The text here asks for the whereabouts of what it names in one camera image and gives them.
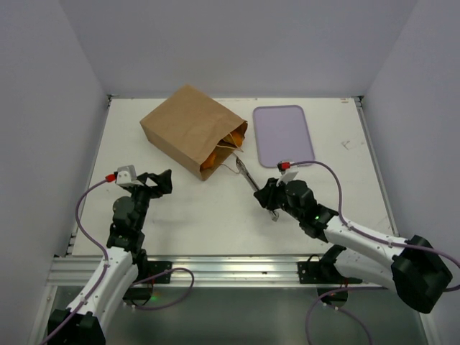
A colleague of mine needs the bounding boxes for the lilac plastic tray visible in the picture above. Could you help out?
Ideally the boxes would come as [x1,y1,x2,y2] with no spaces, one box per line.
[253,105,315,168]

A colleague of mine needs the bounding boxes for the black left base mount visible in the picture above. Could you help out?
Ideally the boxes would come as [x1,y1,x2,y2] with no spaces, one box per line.
[123,261,172,306]

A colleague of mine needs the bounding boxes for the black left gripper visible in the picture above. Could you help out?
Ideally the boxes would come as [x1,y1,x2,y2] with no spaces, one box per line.
[126,169,171,230]

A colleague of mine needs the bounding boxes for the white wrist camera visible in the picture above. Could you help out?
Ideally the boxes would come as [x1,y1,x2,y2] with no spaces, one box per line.
[277,161,298,186]
[115,165,137,187]

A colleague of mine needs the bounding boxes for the orange fake baguette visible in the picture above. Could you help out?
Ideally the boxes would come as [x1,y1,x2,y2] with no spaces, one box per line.
[218,131,244,150]

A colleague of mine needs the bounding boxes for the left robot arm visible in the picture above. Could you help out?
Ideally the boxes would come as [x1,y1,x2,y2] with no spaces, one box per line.
[42,165,173,344]

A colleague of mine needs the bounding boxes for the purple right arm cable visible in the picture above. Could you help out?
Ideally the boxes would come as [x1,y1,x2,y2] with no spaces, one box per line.
[290,160,460,345]

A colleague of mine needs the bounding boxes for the orange fake bread loaf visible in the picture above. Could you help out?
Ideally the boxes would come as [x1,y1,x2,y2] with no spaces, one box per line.
[201,152,216,170]

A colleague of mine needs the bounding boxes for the metal kitchen tongs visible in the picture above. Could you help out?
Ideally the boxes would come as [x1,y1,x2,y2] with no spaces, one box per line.
[234,154,279,222]

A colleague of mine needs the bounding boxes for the aluminium mounting rail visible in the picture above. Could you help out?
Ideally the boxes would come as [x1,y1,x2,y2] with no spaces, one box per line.
[46,255,340,288]

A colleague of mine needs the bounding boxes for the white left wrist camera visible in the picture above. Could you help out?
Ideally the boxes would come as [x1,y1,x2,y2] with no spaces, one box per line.
[115,165,137,187]

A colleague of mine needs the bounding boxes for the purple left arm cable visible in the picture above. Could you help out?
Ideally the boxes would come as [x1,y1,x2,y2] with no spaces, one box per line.
[34,175,196,345]

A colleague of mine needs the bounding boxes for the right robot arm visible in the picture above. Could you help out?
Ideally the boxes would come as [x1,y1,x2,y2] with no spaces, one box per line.
[254,178,453,313]

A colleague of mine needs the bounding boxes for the brown paper bag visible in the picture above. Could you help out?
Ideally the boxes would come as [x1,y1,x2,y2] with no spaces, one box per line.
[140,85,248,181]

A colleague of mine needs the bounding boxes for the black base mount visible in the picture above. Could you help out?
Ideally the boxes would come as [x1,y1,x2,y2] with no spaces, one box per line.
[297,254,362,308]
[123,261,172,306]

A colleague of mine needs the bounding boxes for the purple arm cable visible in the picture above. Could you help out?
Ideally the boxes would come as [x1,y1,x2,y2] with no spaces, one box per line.
[34,175,196,345]
[290,160,460,345]

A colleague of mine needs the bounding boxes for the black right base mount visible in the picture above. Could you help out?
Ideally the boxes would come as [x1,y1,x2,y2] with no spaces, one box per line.
[297,254,362,308]

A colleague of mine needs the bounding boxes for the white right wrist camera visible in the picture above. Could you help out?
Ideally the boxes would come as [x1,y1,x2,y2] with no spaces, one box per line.
[277,161,298,186]

